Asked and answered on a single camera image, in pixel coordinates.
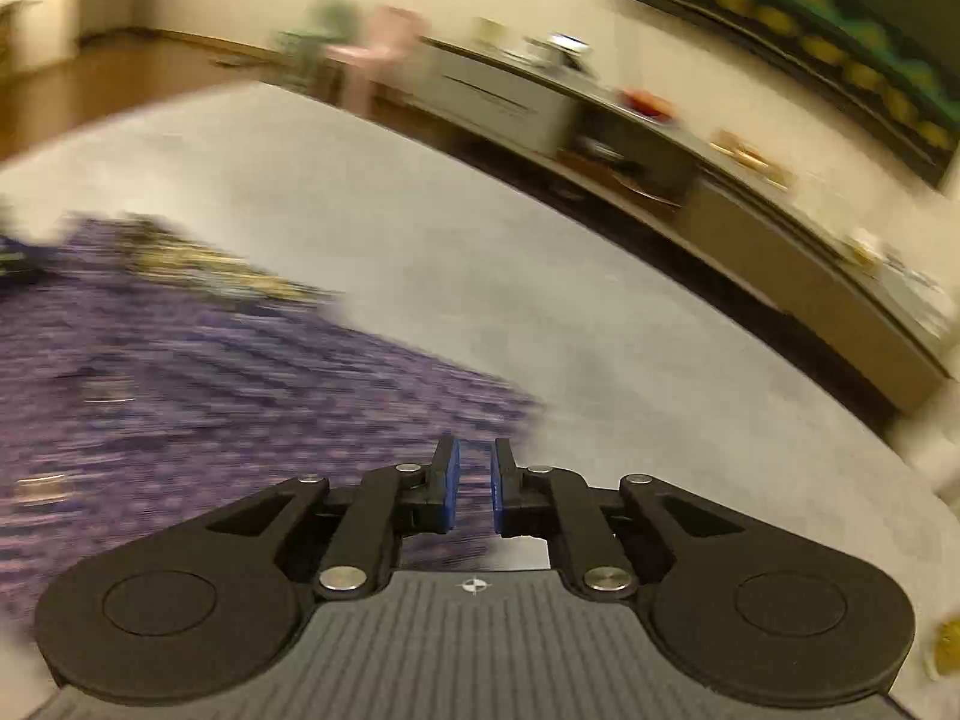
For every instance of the purple plaid shirt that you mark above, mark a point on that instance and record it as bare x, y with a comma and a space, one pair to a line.
225, 390

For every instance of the long low cabinet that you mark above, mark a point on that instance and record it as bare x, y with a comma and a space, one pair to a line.
787, 270

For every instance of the yellow cup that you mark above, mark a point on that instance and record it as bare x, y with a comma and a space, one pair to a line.
491, 30

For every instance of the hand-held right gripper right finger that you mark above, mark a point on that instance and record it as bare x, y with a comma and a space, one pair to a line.
498, 491

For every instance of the red fruit plate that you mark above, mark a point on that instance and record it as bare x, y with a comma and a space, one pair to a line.
646, 103

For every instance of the green plastic chair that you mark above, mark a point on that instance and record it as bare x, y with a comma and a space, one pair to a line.
319, 37

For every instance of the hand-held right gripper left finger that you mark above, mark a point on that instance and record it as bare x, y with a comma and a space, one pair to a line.
450, 484

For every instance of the pink plastic chair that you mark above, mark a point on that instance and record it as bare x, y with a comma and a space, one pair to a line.
382, 45

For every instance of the dark framed wall picture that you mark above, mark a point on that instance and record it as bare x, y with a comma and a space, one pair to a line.
825, 22

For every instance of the yellow round object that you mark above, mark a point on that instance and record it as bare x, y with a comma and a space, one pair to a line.
946, 649

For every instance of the black handheld device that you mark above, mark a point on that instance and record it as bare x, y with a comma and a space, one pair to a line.
562, 49

